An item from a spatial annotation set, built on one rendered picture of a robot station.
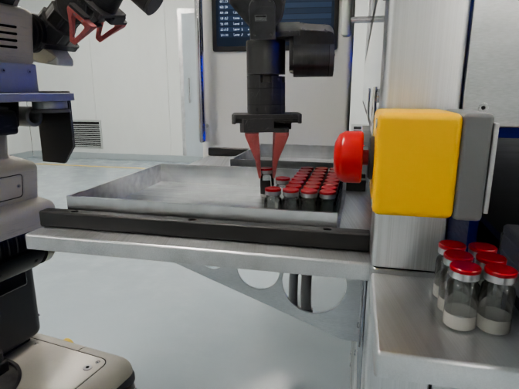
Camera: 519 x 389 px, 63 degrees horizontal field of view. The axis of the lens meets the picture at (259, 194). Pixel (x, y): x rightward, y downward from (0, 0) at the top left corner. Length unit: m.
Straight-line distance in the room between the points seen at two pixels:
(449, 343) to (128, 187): 0.53
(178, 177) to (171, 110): 5.76
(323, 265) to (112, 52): 6.64
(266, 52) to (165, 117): 5.99
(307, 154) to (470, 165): 0.78
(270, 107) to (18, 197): 0.65
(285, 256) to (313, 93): 1.02
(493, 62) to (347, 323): 0.35
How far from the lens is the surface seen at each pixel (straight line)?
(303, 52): 0.63
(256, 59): 0.63
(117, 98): 6.95
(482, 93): 0.40
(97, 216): 0.55
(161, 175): 0.81
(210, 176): 0.77
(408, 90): 0.39
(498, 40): 0.41
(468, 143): 0.31
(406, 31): 0.40
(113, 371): 1.37
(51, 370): 1.42
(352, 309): 0.57
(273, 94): 0.63
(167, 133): 6.60
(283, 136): 0.63
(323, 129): 1.43
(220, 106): 1.46
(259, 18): 0.60
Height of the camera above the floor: 1.04
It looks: 14 degrees down
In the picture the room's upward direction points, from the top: straight up
